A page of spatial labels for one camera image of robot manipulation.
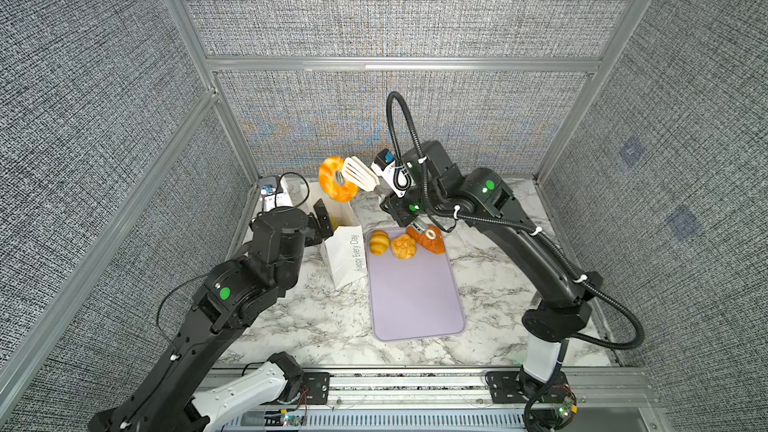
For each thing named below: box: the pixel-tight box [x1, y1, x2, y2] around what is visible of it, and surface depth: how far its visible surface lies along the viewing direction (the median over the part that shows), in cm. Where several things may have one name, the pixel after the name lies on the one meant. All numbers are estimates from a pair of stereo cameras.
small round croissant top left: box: [370, 230, 391, 256], surface depth 99 cm
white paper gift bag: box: [300, 181, 368, 289], surface depth 82 cm
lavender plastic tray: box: [365, 229, 466, 342], surface depth 91 cm
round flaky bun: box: [391, 234, 417, 260], surface depth 97 cm
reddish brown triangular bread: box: [406, 224, 446, 255], surface depth 99 cm
